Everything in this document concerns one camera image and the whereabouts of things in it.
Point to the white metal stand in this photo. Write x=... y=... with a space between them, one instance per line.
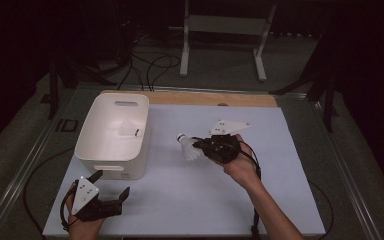
x=226 y=25

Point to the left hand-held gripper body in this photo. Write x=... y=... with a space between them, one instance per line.
x=96 y=209

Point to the metal floor frame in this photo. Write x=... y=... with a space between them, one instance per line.
x=18 y=180

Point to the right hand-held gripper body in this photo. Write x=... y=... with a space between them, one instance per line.
x=221 y=150

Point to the white plastic storage bin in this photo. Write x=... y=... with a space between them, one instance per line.
x=106 y=150

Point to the person's left hand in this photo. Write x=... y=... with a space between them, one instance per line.
x=83 y=230

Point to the dark curtain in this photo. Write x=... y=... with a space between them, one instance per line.
x=373 y=83
x=6 y=66

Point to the white shuttlecock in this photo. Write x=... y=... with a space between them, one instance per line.
x=126 y=129
x=189 y=151

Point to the person's right hand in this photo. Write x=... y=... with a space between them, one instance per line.
x=243 y=170

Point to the black stand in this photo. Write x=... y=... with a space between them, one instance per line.
x=54 y=93
x=329 y=106

